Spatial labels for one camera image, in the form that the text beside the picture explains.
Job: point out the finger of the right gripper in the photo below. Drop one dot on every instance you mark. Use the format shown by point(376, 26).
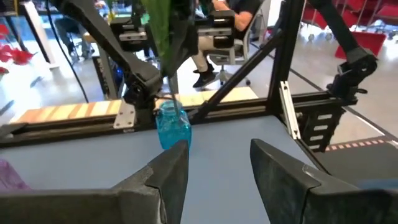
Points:
point(185, 40)

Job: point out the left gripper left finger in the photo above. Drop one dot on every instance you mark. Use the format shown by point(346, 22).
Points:
point(171, 180)

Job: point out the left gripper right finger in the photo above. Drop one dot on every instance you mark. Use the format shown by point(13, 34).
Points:
point(280, 180)

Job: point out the large white blossom spray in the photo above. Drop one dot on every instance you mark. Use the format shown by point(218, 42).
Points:
point(158, 31)

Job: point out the large red blossom spray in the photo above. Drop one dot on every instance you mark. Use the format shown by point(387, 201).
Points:
point(18, 56)

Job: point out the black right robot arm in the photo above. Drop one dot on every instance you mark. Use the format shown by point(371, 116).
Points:
point(102, 34)

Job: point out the blue glass vase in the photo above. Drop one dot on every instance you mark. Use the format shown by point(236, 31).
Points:
point(172, 130)

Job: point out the purple glass vase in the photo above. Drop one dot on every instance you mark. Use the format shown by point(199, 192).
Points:
point(9, 179)

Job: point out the person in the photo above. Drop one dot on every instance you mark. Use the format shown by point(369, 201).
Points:
point(203, 54)
point(73, 34)

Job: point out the grey office chair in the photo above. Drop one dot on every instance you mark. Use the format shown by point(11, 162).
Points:
point(233, 54)

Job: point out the blue-grey table mat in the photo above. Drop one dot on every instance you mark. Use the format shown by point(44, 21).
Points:
point(217, 174)

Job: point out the black mat striped edge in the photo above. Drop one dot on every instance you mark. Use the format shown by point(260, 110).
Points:
point(357, 158)

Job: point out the red chair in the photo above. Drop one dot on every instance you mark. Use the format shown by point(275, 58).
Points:
point(317, 14)
point(367, 42)

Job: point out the black clamp-mounted pole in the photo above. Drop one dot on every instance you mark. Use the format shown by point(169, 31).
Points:
point(351, 71)

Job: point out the white pillar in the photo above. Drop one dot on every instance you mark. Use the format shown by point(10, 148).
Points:
point(38, 34)

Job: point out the silver aluminium rail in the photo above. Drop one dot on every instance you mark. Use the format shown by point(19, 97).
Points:
point(289, 109)

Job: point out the black aluminium table frame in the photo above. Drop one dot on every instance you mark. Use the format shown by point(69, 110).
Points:
point(236, 107)

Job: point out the silver corner bracket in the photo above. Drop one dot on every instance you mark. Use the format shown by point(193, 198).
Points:
point(126, 116)

